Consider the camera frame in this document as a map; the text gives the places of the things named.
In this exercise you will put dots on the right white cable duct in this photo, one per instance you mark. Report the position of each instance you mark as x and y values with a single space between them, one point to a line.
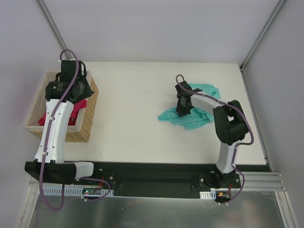
214 194

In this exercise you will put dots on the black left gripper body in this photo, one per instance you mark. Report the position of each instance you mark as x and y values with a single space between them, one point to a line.
85 89

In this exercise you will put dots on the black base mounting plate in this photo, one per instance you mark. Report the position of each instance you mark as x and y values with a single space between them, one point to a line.
158 190

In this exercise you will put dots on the left rear aluminium post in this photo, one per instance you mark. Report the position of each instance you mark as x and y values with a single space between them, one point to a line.
51 23

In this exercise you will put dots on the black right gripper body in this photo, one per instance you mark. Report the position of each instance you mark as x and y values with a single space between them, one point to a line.
181 109

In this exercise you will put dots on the pink t shirt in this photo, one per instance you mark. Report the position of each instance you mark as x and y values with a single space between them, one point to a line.
73 117

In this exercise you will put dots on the left white cable duct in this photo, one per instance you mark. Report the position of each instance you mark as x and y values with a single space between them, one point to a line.
77 191

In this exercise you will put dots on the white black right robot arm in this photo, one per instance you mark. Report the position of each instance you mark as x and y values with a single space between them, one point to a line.
230 126

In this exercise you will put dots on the wicker laundry basket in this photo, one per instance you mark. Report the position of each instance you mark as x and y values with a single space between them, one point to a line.
81 131

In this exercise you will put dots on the white cable duct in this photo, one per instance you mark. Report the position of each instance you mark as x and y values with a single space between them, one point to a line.
214 194
77 191

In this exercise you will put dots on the teal t shirt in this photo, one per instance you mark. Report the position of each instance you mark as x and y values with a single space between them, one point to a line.
198 117

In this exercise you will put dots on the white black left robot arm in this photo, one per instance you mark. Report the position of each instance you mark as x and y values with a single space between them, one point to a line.
69 87

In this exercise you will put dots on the aluminium front frame rail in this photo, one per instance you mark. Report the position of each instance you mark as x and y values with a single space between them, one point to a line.
259 180

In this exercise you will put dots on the aluminium post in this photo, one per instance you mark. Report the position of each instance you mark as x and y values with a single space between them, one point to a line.
263 33
51 23

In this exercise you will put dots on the right rear aluminium post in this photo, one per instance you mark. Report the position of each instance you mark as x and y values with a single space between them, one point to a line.
263 33

